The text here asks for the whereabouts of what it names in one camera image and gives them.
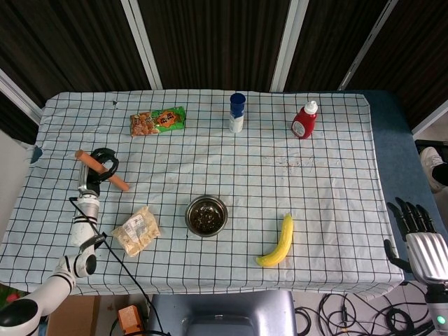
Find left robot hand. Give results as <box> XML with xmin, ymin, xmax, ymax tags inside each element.
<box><xmin>77</xmin><ymin>147</ymin><xmax>120</xmax><ymax>197</ymax></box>

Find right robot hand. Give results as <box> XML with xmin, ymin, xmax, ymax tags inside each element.
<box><xmin>383</xmin><ymin>196</ymin><xmax>448</xmax><ymax>285</ymax></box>

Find brown sausage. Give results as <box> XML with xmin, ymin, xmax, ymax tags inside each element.
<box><xmin>74</xmin><ymin>149</ymin><xmax>130</xmax><ymax>193</ymax></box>

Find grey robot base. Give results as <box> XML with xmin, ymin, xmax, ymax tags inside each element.
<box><xmin>148</xmin><ymin>290</ymin><xmax>298</xmax><ymax>336</ymax></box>

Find stainless steel bowl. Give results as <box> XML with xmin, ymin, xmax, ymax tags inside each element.
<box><xmin>184</xmin><ymin>195</ymin><xmax>229</xmax><ymax>239</ymax></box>

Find clear bag of pale chips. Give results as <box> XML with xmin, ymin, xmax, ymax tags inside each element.
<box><xmin>111</xmin><ymin>205</ymin><xmax>162</xmax><ymax>258</ymax></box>

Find white shoe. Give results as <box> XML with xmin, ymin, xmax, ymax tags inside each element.
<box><xmin>419</xmin><ymin>146</ymin><xmax>448</xmax><ymax>194</ymax></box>

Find green snack packet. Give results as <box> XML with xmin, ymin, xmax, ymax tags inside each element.
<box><xmin>129</xmin><ymin>106</ymin><xmax>186</xmax><ymax>138</ymax></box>

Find brown cardboard box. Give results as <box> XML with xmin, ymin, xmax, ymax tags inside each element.
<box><xmin>46</xmin><ymin>295</ymin><xmax>102</xmax><ymax>336</ymax></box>

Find colourful toy pile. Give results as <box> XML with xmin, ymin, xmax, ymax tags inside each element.
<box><xmin>0</xmin><ymin>282</ymin><xmax>29</xmax><ymax>311</ymax></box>

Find yellow banana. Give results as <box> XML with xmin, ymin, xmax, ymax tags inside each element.
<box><xmin>255</xmin><ymin>212</ymin><xmax>295</xmax><ymax>269</ymax></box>

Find orange box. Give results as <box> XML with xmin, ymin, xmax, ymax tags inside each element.
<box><xmin>116</xmin><ymin>304</ymin><xmax>146</xmax><ymax>336</ymax></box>

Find white black checkered tablecloth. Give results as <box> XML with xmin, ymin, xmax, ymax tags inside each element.
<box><xmin>0</xmin><ymin>90</ymin><xmax>405</xmax><ymax>299</ymax></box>

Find white bottle blue cap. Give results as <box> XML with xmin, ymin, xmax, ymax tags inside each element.
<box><xmin>228</xmin><ymin>92</ymin><xmax>246</xmax><ymax>134</ymax></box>

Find red ketchup bottle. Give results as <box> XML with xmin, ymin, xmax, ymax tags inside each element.
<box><xmin>291</xmin><ymin>99</ymin><xmax>319</xmax><ymax>140</ymax></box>

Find black floor cables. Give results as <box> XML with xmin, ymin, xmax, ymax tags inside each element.
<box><xmin>293</xmin><ymin>279</ymin><xmax>442</xmax><ymax>336</ymax></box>

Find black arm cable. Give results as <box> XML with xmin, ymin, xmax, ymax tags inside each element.
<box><xmin>68</xmin><ymin>196</ymin><xmax>171</xmax><ymax>336</ymax></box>

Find white partition post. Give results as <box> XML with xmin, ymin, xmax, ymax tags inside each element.
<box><xmin>269</xmin><ymin>0</ymin><xmax>310</xmax><ymax>93</ymax></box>
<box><xmin>337</xmin><ymin>0</ymin><xmax>400</xmax><ymax>92</ymax></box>
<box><xmin>0</xmin><ymin>67</ymin><xmax>43</xmax><ymax>126</ymax></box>
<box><xmin>412</xmin><ymin>100</ymin><xmax>448</xmax><ymax>138</ymax></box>
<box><xmin>120</xmin><ymin>0</ymin><xmax>163</xmax><ymax>90</ymax></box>

